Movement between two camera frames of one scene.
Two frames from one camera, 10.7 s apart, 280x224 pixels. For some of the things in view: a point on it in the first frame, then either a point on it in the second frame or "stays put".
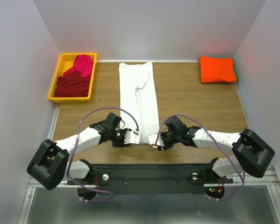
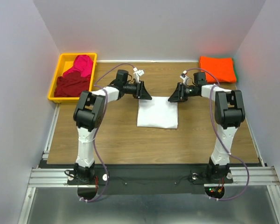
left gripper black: [121, 143] to [141, 92]
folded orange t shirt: [216, 69] stays put
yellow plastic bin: [65, 61] stays put
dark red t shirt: [72, 84] stays put
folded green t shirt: [234, 69] stays put
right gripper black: [166, 146] to [178, 94]
